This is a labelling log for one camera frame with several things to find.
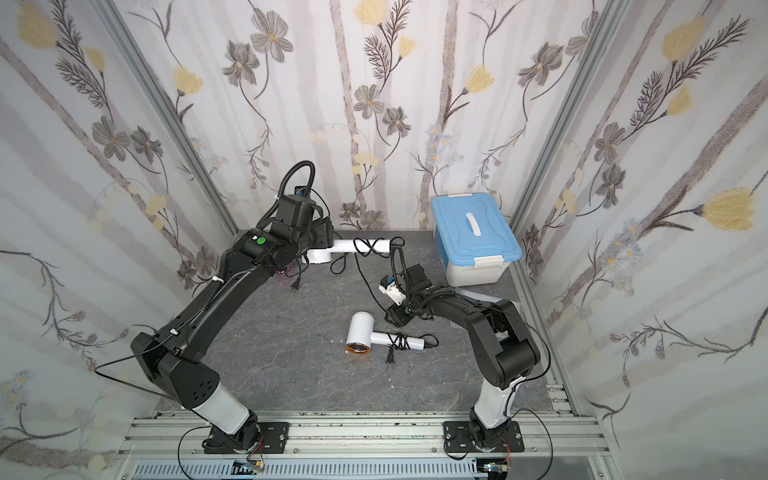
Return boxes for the white hair dryer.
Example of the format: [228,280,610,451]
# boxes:
[305,238,391,264]
[345,312,426,355]

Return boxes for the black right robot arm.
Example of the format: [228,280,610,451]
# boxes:
[379,265,541,453]

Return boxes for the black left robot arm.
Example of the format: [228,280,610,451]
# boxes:
[131,186,333,454]

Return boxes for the dark grey pink hair dryer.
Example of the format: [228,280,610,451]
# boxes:
[276,264,294,278]

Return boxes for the bag of blue face masks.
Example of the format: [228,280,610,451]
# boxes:
[458,289,521,318]

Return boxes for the blue lid storage box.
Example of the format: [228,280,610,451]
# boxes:
[431,193,522,287]

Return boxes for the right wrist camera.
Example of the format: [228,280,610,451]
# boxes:
[379,275,407,306]

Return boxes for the aluminium mounting rail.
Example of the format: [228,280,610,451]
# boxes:
[106,411,621,479]

